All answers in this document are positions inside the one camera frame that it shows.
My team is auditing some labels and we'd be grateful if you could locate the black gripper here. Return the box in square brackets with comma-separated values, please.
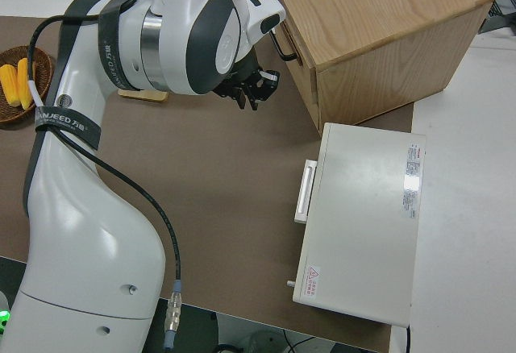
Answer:
[212, 52, 281, 112]

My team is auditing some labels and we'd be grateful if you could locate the light wooden drawer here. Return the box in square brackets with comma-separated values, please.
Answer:
[270, 0, 317, 73]

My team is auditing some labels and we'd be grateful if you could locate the brown table mat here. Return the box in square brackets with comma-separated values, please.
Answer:
[0, 15, 417, 344]

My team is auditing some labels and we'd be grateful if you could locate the light wooden cabinet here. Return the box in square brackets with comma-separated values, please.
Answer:
[257, 0, 495, 137]

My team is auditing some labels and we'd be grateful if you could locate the white toaster oven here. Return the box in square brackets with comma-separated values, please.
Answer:
[285, 122, 427, 327]

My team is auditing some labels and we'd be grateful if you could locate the brown woven wicker basket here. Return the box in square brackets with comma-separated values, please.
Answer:
[0, 45, 56, 124]

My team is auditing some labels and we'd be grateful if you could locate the yellow corn cob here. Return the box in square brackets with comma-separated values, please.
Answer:
[0, 64, 21, 108]
[16, 57, 35, 110]

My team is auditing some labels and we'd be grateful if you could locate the black mesh object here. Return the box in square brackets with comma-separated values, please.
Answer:
[473, 0, 516, 35]

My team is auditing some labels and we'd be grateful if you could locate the black metal drawer handle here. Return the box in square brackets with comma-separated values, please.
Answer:
[268, 30, 298, 62]

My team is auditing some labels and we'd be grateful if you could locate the white oven door handle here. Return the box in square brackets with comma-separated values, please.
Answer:
[293, 160, 318, 225]

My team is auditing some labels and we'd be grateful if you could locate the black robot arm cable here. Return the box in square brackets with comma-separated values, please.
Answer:
[27, 0, 185, 351]

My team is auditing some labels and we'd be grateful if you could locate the black printed velcro strap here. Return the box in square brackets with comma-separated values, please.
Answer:
[98, 0, 132, 90]
[33, 105, 102, 151]

